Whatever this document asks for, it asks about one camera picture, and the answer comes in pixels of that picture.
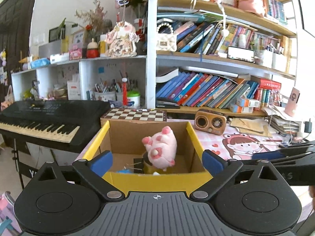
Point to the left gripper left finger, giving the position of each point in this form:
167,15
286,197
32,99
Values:
91,175

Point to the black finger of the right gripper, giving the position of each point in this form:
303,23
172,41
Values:
295,151

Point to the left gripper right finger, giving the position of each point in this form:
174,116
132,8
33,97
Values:
222,171

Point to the black binder clip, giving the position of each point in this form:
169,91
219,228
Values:
135,167

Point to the pink plush pig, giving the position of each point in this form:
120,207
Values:
161,148

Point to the person's right hand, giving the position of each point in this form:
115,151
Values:
312,191

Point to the pink cartoon desk mat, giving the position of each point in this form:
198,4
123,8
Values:
237,144

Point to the stack of papers notebooks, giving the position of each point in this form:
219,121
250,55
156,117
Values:
280,121

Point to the black power adapter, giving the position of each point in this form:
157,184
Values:
308,126

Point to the yellow cardboard box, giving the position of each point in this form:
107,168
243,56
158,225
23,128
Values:
124,140

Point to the brown paper envelopes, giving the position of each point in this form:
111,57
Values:
257,127

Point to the brown retro radio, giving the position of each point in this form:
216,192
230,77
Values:
210,121

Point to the pink phone stand box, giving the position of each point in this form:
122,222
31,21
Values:
291,106

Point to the black electronic keyboard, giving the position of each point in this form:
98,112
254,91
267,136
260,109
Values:
62,125

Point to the orange white carton lower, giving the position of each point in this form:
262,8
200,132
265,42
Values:
238,109

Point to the orange white carton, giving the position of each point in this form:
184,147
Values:
244,102
238,109

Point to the orange white carton upper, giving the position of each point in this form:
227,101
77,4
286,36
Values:
244,102

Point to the white pen holder cup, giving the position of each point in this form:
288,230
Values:
107,96

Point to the wooden chessboard box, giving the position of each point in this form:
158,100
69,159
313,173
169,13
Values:
140,116

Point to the row of leaning books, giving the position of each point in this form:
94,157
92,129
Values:
202,90

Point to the green lid white jar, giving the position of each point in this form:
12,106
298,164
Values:
133,99

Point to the black stapler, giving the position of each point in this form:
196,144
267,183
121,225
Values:
166,105

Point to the smartphone on shelf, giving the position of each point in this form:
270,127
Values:
241,54

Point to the red white doll figure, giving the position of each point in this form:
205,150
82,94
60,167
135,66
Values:
92,50

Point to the pink decorative plaque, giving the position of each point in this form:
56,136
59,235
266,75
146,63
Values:
122,41

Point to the white quilted handbag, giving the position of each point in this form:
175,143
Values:
166,42

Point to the white bookshelf frame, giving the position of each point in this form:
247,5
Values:
141,67

